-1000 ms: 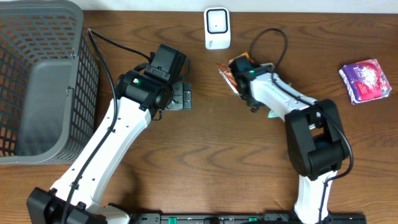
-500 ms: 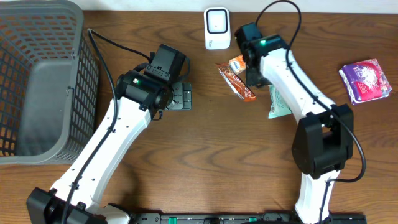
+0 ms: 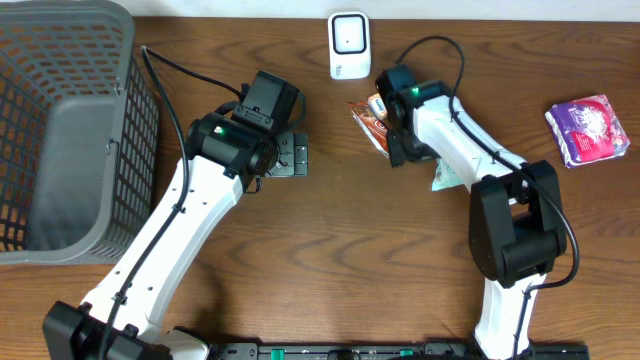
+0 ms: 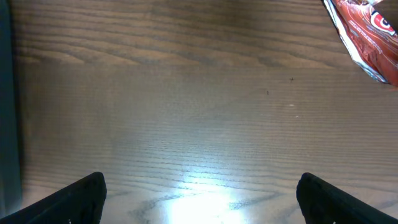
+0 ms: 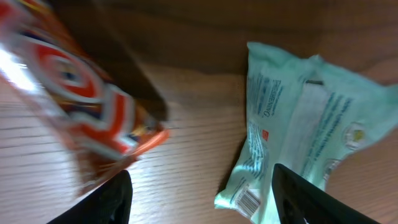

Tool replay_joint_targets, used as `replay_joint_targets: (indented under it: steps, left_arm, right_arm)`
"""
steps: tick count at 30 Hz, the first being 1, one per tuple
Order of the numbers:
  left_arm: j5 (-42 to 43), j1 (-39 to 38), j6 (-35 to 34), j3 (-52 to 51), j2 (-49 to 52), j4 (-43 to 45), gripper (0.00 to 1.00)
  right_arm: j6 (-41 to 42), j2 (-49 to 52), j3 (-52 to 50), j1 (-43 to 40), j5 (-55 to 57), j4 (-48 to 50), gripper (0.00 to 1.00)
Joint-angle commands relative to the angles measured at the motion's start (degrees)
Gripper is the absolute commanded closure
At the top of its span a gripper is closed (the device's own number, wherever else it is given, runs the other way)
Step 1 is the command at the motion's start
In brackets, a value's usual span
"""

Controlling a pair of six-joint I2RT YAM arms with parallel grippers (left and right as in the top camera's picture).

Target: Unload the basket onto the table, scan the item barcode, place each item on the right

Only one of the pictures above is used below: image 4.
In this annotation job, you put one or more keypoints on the red snack wrapper packet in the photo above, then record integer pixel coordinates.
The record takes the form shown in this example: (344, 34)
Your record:
(370, 39)

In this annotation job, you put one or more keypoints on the grey plastic laundry basket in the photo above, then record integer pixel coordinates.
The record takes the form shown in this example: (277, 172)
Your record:
(11, 190)

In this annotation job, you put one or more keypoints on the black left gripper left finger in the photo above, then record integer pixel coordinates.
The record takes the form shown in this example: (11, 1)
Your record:
(80, 202)

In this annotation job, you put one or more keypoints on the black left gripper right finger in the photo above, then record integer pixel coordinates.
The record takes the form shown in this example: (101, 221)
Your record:
(323, 203)

